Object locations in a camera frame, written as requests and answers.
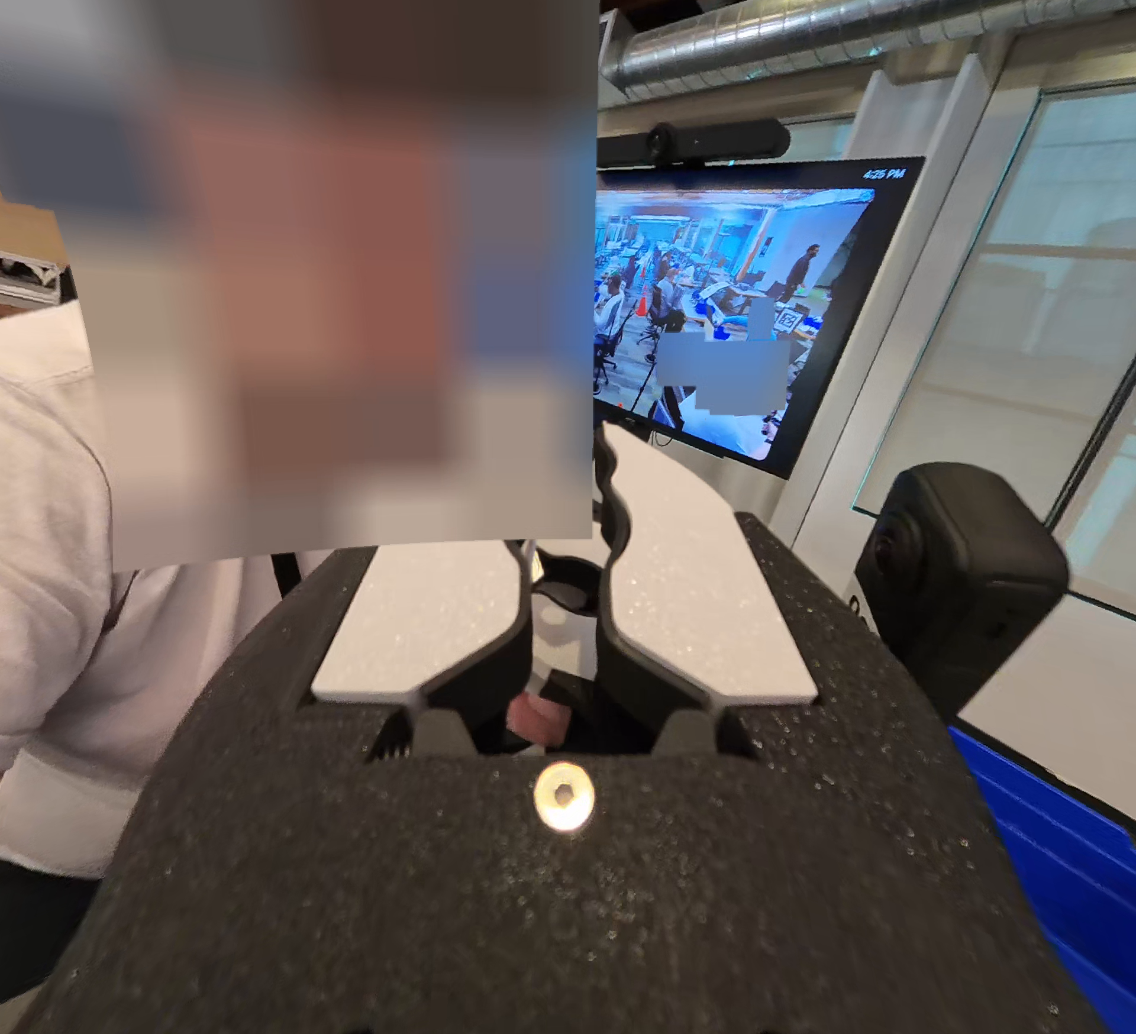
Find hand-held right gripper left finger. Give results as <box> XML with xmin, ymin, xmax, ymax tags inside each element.
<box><xmin>311</xmin><ymin>539</ymin><xmax>536</xmax><ymax>709</ymax></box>

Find silver air duct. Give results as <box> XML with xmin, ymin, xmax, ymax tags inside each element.
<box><xmin>599</xmin><ymin>0</ymin><xmax>1136</xmax><ymax>102</ymax></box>

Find blue plastic bin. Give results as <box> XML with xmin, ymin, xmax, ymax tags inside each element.
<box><xmin>945</xmin><ymin>723</ymin><xmax>1136</xmax><ymax>1034</ymax></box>

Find wall screen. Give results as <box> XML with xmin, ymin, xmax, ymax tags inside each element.
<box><xmin>593</xmin><ymin>156</ymin><xmax>930</xmax><ymax>482</ymax></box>

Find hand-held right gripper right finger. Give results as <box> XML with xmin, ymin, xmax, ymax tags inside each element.
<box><xmin>593</xmin><ymin>422</ymin><xmax>819</xmax><ymax>709</ymax></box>

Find black video bar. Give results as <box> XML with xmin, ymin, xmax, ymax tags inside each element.
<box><xmin>596</xmin><ymin>118</ymin><xmax>793</xmax><ymax>167</ymax></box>

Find person's dark trousers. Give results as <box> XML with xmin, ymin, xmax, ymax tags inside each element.
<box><xmin>0</xmin><ymin>859</ymin><xmax>101</xmax><ymax>1004</ymax></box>

